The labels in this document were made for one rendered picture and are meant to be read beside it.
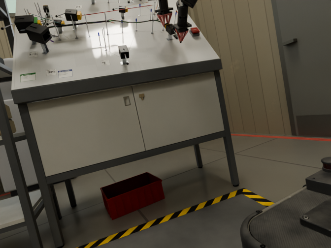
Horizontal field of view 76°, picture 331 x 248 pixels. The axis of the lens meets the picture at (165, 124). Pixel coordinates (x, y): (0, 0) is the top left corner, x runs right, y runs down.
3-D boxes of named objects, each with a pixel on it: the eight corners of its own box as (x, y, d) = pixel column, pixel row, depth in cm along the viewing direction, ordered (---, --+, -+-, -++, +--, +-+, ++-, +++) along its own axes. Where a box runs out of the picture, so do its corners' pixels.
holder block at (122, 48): (124, 74, 118) (123, 60, 110) (119, 60, 124) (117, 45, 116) (132, 73, 119) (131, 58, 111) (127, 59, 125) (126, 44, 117)
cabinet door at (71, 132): (145, 150, 126) (131, 85, 122) (45, 176, 111) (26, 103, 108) (145, 150, 128) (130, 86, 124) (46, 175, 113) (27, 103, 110)
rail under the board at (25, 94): (222, 69, 135) (220, 58, 134) (14, 104, 103) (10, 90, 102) (218, 70, 140) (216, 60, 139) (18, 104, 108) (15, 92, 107)
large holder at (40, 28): (29, 42, 124) (18, 18, 112) (56, 50, 123) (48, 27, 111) (22, 48, 120) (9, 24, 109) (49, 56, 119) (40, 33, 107)
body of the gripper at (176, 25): (171, 27, 126) (172, 15, 120) (185, 23, 130) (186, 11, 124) (178, 32, 122) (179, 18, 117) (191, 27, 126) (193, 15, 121)
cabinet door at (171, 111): (225, 130, 140) (214, 71, 137) (146, 150, 125) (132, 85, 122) (222, 130, 143) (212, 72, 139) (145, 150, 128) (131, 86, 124)
